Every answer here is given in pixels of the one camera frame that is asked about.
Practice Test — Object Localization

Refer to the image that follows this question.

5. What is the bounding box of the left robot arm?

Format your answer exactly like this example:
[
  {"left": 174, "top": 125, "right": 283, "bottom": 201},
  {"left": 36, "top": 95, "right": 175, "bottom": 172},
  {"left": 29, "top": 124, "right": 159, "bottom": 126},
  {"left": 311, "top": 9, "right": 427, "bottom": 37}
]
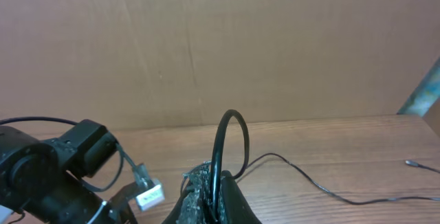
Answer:
[{"left": 1, "top": 120, "right": 136, "bottom": 223}]

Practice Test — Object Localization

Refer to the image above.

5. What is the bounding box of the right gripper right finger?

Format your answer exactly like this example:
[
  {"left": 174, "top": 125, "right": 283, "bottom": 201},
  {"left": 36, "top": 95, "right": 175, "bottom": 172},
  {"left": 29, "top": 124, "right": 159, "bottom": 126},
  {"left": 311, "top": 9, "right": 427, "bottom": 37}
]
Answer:
[{"left": 218, "top": 170, "right": 261, "bottom": 224}]

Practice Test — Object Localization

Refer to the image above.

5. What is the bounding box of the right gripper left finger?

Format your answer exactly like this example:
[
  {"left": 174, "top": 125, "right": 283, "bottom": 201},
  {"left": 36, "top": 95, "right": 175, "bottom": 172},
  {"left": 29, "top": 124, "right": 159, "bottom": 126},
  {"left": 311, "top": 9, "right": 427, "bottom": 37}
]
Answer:
[{"left": 162, "top": 164, "right": 210, "bottom": 224}]

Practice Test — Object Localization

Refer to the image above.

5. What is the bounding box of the black cable pulled free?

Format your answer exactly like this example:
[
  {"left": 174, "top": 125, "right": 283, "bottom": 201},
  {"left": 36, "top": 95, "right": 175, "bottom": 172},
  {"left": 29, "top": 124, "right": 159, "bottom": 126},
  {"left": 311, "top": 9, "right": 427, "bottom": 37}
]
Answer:
[
  {"left": 246, "top": 153, "right": 439, "bottom": 205},
  {"left": 203, "top": 109, "right": 250, "bottom": 223}
]

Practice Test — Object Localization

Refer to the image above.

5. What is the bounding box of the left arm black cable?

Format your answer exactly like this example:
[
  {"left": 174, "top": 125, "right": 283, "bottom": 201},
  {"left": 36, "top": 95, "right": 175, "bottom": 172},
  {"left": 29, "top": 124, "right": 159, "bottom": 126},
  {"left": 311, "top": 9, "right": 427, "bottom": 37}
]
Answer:
[{"left": 0, "top": 115, "right": 78, "bottom": 127}]

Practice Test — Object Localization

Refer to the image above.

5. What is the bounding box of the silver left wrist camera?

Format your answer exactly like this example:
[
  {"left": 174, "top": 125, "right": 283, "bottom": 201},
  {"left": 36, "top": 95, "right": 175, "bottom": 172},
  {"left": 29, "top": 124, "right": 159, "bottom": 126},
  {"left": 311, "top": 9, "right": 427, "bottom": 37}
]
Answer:
[{"left": 133, "top": 164, "right": 165, "bottom": 212}]

